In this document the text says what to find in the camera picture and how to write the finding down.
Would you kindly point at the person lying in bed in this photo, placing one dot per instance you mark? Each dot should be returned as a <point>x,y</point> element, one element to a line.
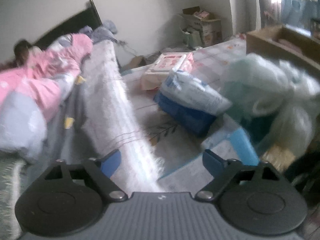
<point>22,51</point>

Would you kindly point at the white blue product box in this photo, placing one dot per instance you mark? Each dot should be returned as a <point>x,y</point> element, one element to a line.
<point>193,176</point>

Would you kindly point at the pink grey duvet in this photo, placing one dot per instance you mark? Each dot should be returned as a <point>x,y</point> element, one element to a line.
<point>31,94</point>

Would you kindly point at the cardboard boxes in corner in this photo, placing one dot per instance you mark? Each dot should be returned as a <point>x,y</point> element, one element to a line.
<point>205,23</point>

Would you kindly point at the brown cardboard box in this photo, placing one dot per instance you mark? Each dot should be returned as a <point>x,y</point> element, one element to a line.
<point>282,43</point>

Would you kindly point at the blue white tissue pack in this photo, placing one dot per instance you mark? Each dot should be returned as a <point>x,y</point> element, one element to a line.
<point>191,102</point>

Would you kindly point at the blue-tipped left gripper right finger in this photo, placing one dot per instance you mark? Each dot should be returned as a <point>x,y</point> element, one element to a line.
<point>218,167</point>

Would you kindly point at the dark grey bed sheet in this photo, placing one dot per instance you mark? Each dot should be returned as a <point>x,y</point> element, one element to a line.
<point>95,118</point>

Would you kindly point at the pink wet wipes pack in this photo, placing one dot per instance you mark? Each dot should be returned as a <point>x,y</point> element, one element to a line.
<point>161,68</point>

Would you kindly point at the yellow flat box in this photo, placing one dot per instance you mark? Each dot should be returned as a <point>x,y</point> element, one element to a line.
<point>280,158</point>

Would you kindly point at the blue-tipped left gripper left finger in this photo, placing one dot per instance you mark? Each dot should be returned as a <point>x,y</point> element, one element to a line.
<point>103,167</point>

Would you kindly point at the white plastic bag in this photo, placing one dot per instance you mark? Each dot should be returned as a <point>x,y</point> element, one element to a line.
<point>260,87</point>

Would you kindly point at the black headboard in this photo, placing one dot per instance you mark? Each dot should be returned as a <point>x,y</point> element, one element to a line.
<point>88,17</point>

